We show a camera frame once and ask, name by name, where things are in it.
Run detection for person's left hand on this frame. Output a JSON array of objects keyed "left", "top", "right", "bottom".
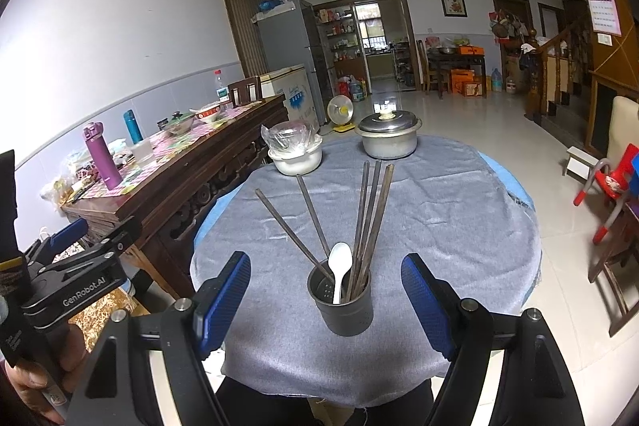
[{"left": 5, "top": 323, "right": 91, "bottom": 424}]

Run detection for dark wooden side table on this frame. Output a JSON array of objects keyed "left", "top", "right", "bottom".
[{"left": 427, "top": 47, "right": 487, "bottom": 100}]

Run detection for brown wooden door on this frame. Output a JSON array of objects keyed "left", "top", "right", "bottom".
[{"left": 217, "top": 0, "right": 275, "bottom": 80}]

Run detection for red child chair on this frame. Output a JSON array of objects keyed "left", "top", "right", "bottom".
[{"left": 573, "top": 144, "right": 639, "bottom": 244}]

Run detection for golden patterned cloth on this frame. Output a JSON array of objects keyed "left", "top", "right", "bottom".
[{"left": 67, "top": 291, "right": 135, "bottom": 352}]

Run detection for hanging bags on wall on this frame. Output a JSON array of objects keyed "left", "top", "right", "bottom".
[{"left": 489, "top": 9, "right": 527, "bottom": 40}]

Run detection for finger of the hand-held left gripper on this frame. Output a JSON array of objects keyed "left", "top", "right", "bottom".
[
  {"left": 22, "top": 217, "right": 91, "bottom": 267},
  {"left": 30, "top": 215, "right": 145, "bottom": 287}
]

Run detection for white chest freezer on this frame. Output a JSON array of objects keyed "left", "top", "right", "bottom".
[{"left": 260, "top": 64, "right": 320, "bottom": 127}]

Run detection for white step stool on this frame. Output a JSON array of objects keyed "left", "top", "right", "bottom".
[{"left": 563, "top": 147, "right": 602, "bottom": 181}]

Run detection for wooden chair back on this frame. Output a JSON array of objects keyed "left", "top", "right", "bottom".
[{"left": 227, "top": 75, "right": 264, "bottom": 105}]

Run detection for clear plastic container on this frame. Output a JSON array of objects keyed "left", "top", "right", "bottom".
[{"left": 131, "top": 139, "right": 155, "bottom": 164}]

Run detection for shelf with groceries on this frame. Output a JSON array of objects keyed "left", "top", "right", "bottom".
[{"left": 316, "top": 7, "right": 363, "bottom": 87}]

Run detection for carved wooden sideboard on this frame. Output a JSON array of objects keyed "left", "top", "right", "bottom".
[{"left": 60, "top": 94, "right": 300, "bottom": 302}]

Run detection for cream upholstered chair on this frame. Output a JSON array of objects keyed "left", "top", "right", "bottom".
[{"left": 606, "top": 95, "right": 639, "bottom": 167}]

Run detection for orange cardboard box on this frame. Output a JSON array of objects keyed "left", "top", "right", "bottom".
[{"left": 449, "top": 67, "right": 486, "bottom": 98}]

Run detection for dark metal utensil holder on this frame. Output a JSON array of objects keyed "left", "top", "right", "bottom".
[{"left": 306, "top": 259, "right": 375, "bottom": 337}]

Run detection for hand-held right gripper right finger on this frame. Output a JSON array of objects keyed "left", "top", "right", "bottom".
[{"left": 401, "top": 253, "right": 585, "bottom": 426}]

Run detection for patterned ceramic bowl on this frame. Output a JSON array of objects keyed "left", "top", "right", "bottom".
[{"left": 194, "top": 103, "right": 223, "bottom": 123}]

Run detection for white plastic spoon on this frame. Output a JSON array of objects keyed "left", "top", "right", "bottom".
[{"left": 327, "top": 242, "right": 354, "bottom": 305}]

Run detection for dark wooden chair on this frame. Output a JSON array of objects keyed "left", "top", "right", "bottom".
[{"left": 416, "top": 39, "right": 435, "bottom": 92}]

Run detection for pink checkered runner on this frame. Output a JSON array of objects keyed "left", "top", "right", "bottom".
[{"left": 75, "top": 99, "right": 270, "bottom": 200}]

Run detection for pile of snack packets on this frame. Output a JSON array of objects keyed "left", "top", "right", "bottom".
[{"left": 40, "top": 149, "right": 103, "bottom": 202}]

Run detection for blue table cover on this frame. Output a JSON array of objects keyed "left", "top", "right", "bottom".
[{"left": 192, "top": 154, "right": 537, "bottom": 247}]

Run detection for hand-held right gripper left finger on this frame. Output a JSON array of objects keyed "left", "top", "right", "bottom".
[{"left": 65, "top": 250, "right": 251, "bottom": 426}]

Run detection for metal pot with lid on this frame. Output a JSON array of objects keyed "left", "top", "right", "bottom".
[{"left": 355, "top": 103, "right": 423, "bottom": 137}]

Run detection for teal water bottle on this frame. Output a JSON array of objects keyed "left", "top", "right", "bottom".
[{"left": 123, "top": 109, "right": 144, "bottom": 145}]

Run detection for person's dark clothing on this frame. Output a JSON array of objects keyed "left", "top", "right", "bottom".
[{"left": 217, "top": 376, "right": 435, "bottom": 426}]

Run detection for clear plastic drink bottle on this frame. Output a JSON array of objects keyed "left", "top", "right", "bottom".
[{"left": 214, "top": 69, "right": 230, "bottom": 105}]

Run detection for plastic-wrapped bowl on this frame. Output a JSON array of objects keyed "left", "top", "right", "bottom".
[{"left": 261, "top": 121, "right": 323, "bottom": 155}]

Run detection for wooden staircase railing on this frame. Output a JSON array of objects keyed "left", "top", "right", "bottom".
[{"left": 524, "top": 22, "right": 595, "bottom": 127}]

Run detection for grey tablecloth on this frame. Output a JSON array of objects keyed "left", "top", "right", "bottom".
[{"left": 190, "top": 134, "right": 542, "bottom": 407}]

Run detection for white bowl with handles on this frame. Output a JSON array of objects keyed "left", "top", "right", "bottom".
[{"left": 268, "top": 141, "right": 323, "bottom": 176}]

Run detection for grey refrigerator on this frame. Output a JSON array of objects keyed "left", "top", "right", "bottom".
[{"left": 252, "top": 0, "right": 330, "bottom": 107}]

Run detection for dark wooden chopstick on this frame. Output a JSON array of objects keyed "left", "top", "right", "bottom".
[
  {"left": 360, "top": 163, "right": 396, "bottom": 279},
  {"left": 348, "top": 163, "right": 391, "bottom": 301},
  {"left": 353, "top": 159, "right": 382, "bottom": 279},
  {"left": 296, "top": 174, "right": 333, "bottom": 260},
  {"left": 254, "top": 188, "right": 336, "bottom": 284},
  {"left": 349, "top": 160, "right": 371, "bottom": 267}
]

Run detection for small electric fan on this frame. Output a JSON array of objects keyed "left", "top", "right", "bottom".
[{"left": 327, "top": 95, "right": 356, "bottom": 133}]

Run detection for bowl with glass lid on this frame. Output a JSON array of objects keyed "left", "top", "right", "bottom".
[{"left": 160, "top": 111, "right": 196, "bottom": 136}]

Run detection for purple water bottle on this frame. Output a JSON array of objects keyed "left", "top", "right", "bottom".
[{"left": 82, "top": 121, "right": 123, "bottom": 191}]

